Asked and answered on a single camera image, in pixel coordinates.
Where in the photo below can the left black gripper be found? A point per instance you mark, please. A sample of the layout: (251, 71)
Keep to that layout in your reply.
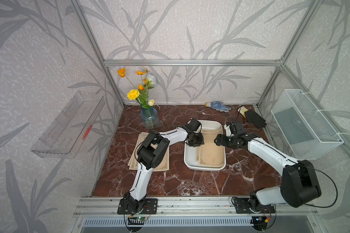
(201, 142)

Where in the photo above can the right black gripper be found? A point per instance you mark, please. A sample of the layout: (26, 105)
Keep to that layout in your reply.
(222, 140)

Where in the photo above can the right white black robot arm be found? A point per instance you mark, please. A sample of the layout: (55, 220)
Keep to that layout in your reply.
(299, 183)

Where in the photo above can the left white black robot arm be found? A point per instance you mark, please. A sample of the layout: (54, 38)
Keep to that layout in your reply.
(151, 153)

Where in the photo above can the white storage box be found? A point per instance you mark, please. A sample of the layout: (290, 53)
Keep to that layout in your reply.
(190, 152)

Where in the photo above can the stationery sheets in box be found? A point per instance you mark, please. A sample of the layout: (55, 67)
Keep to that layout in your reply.
(209, 154)

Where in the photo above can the blue dotted work glove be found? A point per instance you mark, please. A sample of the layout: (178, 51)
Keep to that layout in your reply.
(218, 106)

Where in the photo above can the glass vase with flowers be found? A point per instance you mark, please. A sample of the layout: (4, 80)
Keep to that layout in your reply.
(149, 114)

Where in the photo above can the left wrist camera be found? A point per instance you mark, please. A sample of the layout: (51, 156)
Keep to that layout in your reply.
(194, 126)

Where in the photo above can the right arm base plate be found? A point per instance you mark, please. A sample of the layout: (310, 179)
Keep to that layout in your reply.
(251, 206)

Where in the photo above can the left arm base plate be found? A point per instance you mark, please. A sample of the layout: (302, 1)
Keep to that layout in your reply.
(130, 207)

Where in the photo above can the white wire mesh basket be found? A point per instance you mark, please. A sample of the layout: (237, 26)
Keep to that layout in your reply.
(307, 131)

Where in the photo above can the aluminium front rail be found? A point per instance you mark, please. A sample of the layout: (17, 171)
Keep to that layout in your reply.
(184, 206)

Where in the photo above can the clear plastic wall shelf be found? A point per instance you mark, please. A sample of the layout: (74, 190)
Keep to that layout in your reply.
(66, 134)

